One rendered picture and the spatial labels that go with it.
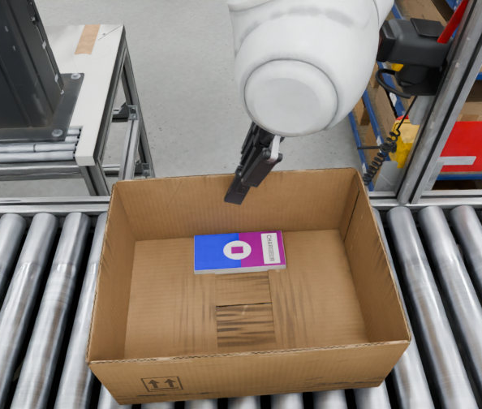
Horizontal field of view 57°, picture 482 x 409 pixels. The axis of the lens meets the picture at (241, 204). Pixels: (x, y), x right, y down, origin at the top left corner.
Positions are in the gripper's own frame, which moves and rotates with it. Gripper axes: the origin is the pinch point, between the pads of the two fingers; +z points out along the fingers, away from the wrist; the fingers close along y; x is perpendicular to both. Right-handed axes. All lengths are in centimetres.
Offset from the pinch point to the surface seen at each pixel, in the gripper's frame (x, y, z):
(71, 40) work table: 39, 72, 31
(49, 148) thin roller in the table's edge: 35, 26, 29
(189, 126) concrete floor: -10, 123, 92
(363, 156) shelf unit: -76, 85, 53
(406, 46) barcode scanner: -18.0, 12.0, -25.1
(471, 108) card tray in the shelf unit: -75, 55, 3
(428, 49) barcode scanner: -21.4, 12.0, -25.8
